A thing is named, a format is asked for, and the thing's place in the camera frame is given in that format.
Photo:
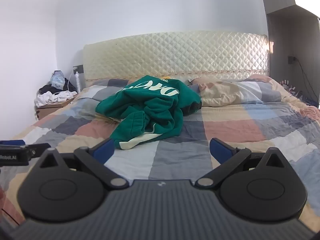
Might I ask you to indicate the green hoodie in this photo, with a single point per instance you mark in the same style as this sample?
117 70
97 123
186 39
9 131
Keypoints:
155 110

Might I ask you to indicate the cream quilted headboard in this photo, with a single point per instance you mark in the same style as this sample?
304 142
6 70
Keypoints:
175 52

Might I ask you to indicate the white crumpled clothes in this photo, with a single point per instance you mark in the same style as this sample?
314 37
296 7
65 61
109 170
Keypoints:
46 98

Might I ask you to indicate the checked patchwork quilt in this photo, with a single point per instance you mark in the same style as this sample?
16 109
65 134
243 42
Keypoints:
225 127

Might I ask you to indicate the blue tissue pack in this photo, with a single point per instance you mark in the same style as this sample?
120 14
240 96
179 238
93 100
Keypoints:
58 80

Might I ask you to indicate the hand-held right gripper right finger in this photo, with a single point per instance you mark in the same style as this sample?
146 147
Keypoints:
220 149

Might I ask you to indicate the group of small cosmetic bottles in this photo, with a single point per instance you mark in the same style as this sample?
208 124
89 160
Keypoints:
287 85

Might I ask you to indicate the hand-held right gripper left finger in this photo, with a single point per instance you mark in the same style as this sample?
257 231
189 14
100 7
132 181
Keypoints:
103 149

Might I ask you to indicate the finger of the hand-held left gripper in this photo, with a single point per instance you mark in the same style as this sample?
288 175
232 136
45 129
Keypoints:
12 142
38 149

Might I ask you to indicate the grey wall socket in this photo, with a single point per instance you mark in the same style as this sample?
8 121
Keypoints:
78 68

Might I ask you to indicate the black crumpled cloth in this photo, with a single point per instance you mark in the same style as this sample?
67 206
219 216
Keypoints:
48 88

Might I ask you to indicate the white bottle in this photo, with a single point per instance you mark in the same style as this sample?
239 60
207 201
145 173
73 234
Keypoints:
78 82

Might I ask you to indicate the black plug charger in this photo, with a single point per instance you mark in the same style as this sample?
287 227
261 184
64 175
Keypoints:
291 60

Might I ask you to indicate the brown cardboard box nightstand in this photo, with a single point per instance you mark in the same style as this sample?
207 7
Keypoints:
50 110

